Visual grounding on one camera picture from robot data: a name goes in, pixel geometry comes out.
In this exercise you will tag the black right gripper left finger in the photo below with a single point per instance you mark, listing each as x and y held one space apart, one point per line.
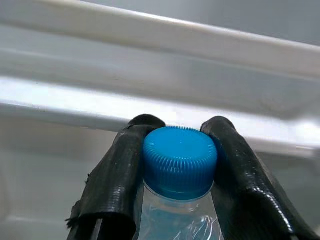
112 180

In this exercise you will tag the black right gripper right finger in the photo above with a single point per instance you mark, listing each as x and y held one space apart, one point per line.
245 190

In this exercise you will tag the clear bottle with blue cap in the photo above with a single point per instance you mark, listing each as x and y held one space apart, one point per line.
180 162

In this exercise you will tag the silver mini fridge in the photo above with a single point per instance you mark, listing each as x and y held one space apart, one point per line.
50 175

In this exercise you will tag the white fridge shelf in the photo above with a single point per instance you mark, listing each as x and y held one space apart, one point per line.
175 32
75 95

